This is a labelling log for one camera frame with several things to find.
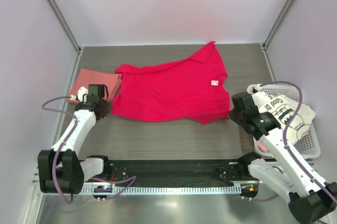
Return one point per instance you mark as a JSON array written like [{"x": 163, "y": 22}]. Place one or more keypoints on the white perforated plastic basket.
[{"x": 308, "y": 146}]

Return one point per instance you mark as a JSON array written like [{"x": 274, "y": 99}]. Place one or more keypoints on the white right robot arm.
[{"x": 308, "y": 195}]

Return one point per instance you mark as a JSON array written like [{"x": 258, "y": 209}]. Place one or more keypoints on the pink garment in basket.
[{"x": 262, "y": 147}]

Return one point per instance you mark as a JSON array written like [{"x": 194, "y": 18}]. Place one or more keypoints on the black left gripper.
[{"x": 108, "y": 107}]

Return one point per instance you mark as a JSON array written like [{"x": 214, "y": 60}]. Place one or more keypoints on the right aluminium frame post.
[{"x": 279, "y": 20}]

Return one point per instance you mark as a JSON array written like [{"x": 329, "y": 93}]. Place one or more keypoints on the left aluminium frame post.
[{"x": 64, "y": 25}]

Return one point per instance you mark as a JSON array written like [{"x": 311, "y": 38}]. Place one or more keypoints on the bright pink t shirt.
[{"x": 190, "y": 88}]

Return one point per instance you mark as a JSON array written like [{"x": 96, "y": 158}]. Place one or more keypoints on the white printed t shirt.
[{"x": 283, "y": 109}]

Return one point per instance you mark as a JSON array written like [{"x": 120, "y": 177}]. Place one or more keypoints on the folded salmon pink t shirt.
[{"x": 86, "y": 77}]

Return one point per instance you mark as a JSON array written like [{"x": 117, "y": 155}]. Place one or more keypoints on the aluminium frame post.
[
  {"x": 64, "y": 25},
  {"x": 279, "y": 20}
]

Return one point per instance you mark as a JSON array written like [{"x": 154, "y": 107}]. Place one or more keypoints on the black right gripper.
[{"x": 233, "y": 116}]

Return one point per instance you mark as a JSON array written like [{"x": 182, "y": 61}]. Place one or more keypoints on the white slotted cable duct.
[{"x": 148, "y": 191}]

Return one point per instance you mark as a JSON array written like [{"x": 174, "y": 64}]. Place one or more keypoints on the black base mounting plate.
[{"x": 156, "y": 174}]

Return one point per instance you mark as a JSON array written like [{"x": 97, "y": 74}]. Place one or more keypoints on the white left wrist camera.
[{"x": 81, "y": 96}]

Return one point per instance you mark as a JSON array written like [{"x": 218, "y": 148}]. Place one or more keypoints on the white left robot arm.
[{"x": 59, "y": 168}]

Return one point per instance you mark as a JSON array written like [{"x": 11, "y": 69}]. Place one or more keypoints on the aluminium front rail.
[{"x": 35, "y": 180}]

